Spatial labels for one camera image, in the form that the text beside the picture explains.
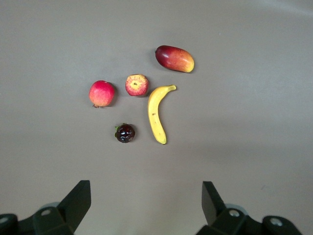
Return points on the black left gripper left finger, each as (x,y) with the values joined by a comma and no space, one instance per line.
(71,210)

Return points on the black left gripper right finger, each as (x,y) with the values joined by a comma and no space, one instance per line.
(220,215)

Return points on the yellow banana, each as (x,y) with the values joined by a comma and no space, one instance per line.
(154,117)

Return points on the red yellow striped apple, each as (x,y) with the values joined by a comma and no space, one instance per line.
(137,85)

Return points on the dark purple mangosteen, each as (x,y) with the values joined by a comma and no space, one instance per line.
(125,133)

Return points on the red pink pomegranate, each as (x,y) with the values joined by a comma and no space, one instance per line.
(101,94)

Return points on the red yellow mango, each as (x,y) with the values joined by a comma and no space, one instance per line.
(174,58)

